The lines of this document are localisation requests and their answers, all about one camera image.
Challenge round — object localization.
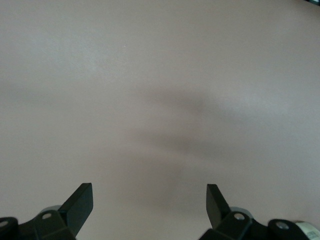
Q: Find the white labelled cable tag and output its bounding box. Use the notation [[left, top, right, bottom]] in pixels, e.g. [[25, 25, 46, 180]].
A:
[[294, 220, 320, 240]]

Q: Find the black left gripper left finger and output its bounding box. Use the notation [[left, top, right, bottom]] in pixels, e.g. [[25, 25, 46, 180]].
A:
[[0, 182, 94, 240]]

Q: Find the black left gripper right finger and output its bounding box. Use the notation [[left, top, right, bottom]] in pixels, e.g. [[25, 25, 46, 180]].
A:
[[198, 183, 305, 240]]

